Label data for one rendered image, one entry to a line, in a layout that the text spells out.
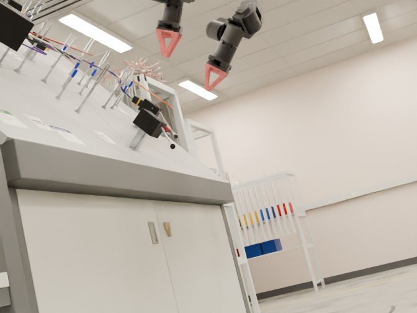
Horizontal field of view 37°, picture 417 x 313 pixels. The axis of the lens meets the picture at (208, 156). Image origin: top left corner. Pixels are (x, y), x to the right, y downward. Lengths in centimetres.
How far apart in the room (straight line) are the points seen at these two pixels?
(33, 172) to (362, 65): 917
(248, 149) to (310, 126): 109
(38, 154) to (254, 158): 916
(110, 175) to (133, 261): 21
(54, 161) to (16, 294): 28
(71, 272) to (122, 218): 27
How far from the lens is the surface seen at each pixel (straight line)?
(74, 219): 117
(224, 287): 187
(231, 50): 185
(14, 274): 90
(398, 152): 976
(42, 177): 103
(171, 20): 189
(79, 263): 115
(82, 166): 116
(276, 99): 1017
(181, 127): 281
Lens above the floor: 59
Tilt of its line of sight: 10 degrees up
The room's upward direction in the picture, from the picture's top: 14 degrees counter-clockwise
